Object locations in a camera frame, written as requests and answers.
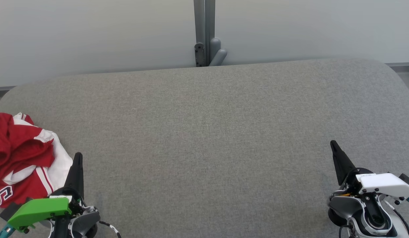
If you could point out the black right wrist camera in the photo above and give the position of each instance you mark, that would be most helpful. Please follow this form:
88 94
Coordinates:
408 180

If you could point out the dark metal post bracket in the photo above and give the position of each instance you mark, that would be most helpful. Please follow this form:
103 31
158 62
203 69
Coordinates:
199 54

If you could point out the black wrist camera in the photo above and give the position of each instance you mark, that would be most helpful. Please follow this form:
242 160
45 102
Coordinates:
10 209
408 180

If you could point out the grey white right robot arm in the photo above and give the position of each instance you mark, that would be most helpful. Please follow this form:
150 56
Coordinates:
343 205

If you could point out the grey tubular partition foot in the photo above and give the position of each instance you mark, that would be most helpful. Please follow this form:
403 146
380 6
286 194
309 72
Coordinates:
218 54

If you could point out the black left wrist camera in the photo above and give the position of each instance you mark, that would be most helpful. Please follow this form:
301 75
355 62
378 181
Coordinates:
10 209

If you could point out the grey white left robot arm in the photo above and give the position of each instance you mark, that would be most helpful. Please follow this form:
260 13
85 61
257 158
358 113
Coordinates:
87 219

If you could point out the red white lettered jersey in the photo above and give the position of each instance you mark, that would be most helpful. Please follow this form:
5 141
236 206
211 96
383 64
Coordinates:
60 162

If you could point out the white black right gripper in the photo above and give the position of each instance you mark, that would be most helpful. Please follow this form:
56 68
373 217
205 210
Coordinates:
386 183

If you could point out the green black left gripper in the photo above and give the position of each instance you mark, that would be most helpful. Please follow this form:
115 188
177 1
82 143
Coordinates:
39 210

